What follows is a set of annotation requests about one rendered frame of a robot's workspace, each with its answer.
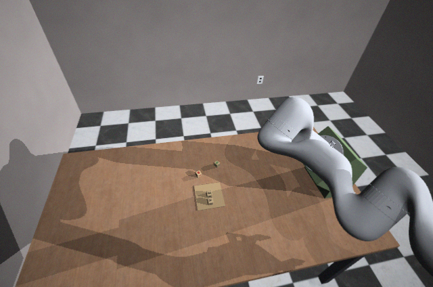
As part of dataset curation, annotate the beige flat mat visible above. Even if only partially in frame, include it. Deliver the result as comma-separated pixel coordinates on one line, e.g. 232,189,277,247
194,182,225,211

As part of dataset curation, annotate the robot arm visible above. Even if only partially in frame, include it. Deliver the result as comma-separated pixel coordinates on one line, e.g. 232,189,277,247
258,97,433,277

